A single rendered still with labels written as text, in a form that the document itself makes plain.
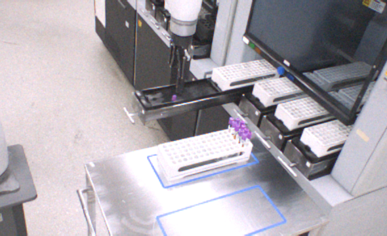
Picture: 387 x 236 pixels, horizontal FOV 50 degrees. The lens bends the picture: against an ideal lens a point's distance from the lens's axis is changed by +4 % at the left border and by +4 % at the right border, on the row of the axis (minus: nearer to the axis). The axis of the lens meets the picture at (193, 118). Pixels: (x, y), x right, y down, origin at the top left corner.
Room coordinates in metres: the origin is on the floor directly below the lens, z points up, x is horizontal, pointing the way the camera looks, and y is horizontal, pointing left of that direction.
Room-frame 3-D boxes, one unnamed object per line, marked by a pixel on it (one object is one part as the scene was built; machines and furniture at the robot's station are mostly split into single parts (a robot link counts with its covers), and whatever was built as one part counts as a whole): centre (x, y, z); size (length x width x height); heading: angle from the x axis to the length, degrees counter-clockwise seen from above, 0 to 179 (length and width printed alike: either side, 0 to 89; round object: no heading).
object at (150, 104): (1.41, -0.05, 0.78); 0.73 x 0.14 x 0.09; 124
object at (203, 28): (1.85, 0.02, 0.85); 0.12 x 0.02 x 0.06; 34
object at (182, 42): (1.29, 0.09, 1.05); 0.08 x 0.07 x 0.09; 34
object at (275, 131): (1.40, -0.57, 0.78); 0.73 x 0.14 x 0.09; 124
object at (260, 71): (1.51, -0.20, 0.83); 0.30 x 0.10 x 0.06; 124
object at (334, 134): (1.20, -0.54, 0.83); 0.30 x 0.10 x 0.06; 124
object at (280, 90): (1.45, -0.37, 0.83); 0.30 x 0.10 x 0.06; 124
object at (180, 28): (1.29, 0.09, 1.12); 0.09 x 0.09 x 0.06
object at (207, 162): (0.96, -0.05, 0.85); 0.30 x 0.10 x 0.06; 122
